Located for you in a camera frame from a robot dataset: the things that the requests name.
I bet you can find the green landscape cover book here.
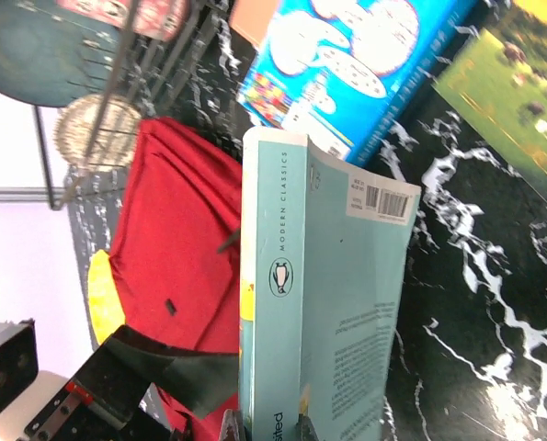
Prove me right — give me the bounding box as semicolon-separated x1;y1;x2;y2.
436;1;547;200

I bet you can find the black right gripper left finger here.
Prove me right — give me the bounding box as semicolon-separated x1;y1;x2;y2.
220;409;245;441

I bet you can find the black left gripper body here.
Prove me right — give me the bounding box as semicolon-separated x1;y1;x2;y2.
22;377;177;440

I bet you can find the beige patterned small plate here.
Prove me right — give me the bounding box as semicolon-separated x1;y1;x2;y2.
53;94;142;172

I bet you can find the black wire dish rack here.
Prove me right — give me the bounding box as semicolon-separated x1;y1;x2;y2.
33;1;226;210

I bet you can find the yellow teal Penguin paperback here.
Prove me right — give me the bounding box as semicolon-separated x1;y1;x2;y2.
238;127;421;440

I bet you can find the pink leather wallet notebook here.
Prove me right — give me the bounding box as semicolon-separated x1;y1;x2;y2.
229;0;280;49

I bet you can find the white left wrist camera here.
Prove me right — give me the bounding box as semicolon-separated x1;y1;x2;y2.
0;319;67;440

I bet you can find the pink patterned mug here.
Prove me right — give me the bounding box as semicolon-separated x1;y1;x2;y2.
54;0;191;45

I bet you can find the red backpack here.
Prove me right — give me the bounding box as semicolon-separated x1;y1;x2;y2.
107;117;245;441

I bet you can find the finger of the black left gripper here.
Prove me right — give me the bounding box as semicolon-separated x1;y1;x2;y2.
73;325;239;419

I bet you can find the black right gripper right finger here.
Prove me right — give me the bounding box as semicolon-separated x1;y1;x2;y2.
296;414;319;441

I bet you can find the blue treehouse comic book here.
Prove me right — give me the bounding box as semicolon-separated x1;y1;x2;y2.
237;0;475;166

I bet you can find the dark teal plate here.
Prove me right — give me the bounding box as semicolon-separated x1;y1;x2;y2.
0;0;120;107

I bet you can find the orange dotted plate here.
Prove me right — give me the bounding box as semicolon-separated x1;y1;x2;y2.
86;250;126;345

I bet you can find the aluminium frame rail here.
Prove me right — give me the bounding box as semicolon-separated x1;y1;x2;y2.
0;187;64;203

